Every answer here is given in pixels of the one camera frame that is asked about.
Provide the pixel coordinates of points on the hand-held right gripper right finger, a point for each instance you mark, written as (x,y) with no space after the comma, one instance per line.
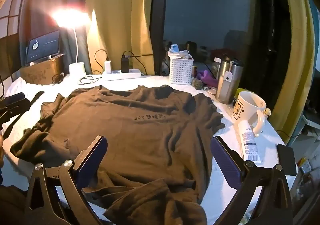
(225,162)

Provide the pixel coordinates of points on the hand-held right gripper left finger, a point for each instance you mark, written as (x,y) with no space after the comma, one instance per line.
(92,160)

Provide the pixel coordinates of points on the brown t-shirt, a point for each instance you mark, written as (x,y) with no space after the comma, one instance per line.
(140,130)

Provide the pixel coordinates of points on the white folded cloth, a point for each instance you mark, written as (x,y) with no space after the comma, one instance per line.
(16,85)

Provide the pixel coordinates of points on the white textured table cloth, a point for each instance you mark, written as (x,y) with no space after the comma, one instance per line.
(232,190)

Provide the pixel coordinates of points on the white tube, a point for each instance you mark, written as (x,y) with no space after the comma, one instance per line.
(248,142)

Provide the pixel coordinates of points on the white printed mug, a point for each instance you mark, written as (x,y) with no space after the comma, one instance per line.
(246,112)

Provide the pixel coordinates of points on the black phone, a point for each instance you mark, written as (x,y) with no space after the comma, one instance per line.
(287,160)

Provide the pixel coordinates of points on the tablet computer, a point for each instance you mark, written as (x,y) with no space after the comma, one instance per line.
(42,46)

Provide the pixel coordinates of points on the white lamp base holder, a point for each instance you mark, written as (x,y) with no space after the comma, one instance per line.
(77,69)

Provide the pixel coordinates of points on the steel thermos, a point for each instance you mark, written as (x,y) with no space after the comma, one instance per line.
(228,82)

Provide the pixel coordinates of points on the teal curtain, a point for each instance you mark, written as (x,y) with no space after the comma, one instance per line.
(67,47)

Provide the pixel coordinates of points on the furry ball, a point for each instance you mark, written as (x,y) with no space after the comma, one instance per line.
(197,83)

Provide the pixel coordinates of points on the purple item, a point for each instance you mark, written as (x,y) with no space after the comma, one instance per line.
(206,77)

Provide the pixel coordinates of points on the white power strip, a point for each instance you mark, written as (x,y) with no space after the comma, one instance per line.
(122,75)

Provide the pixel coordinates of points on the white charger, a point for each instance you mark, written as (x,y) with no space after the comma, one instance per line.
(107,66)

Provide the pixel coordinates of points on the small brown bottle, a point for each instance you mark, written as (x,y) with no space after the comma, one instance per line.
(194,72)

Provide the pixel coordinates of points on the black charger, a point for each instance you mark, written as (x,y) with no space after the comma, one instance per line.
(124,65)

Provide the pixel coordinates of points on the white plastic basket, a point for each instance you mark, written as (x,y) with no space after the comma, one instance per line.
(180,71)

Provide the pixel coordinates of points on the papers in basket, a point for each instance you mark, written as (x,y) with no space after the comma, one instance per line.
(180,53)

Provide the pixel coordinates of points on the yellow curtain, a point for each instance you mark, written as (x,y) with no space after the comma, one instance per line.
(297,40)
(120,15)

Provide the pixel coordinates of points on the black framed window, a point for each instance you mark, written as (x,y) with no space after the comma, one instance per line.
(207,15)

